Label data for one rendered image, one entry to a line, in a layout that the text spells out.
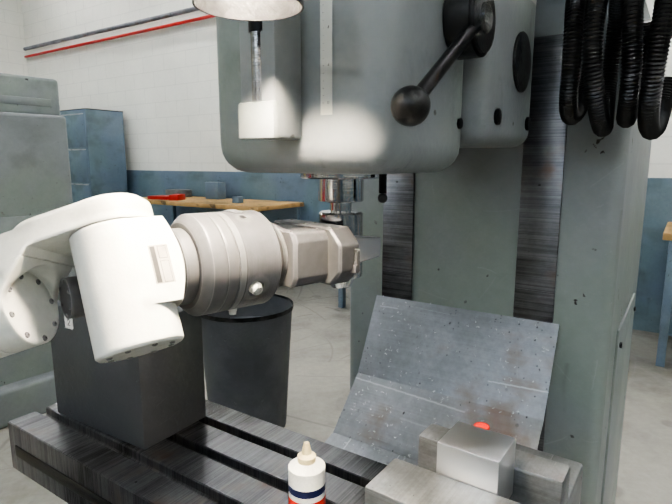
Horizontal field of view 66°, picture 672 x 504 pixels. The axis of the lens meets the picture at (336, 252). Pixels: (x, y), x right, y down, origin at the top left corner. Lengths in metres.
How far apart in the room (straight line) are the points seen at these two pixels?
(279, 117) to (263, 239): 0.10
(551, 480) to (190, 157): 6.78
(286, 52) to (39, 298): 0.28
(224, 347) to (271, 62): 2.10
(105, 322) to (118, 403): 0.45
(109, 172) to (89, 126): 0.65
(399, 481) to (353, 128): 0.33
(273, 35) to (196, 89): 6.62
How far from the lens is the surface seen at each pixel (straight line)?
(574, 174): 0.84
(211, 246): 0.43
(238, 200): 5.68
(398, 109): 0.40
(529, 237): 0.86
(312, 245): 0.48
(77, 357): 0.91
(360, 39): 0.45
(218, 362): 2.53
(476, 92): 0.60
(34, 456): 0.96
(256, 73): 0.46
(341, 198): 0.53
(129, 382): 0.81
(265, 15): 0.41
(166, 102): 7.50
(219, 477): 0.76
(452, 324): 0.91
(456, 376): 0.90
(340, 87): 0.45
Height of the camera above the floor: 1.32
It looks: 10 degrees down
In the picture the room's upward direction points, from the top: straight up
